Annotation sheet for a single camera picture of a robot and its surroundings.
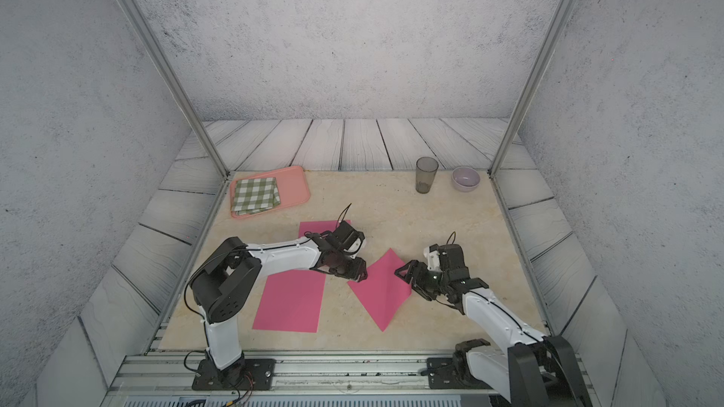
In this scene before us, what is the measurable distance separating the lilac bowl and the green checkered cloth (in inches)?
28.2

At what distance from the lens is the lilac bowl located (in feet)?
3.71

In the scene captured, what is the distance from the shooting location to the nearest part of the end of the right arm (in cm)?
63

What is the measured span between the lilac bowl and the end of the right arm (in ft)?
1.24

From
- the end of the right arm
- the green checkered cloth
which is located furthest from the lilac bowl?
the green checkered cloth

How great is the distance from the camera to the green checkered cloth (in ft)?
3.61

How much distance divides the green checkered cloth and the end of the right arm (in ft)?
1.93
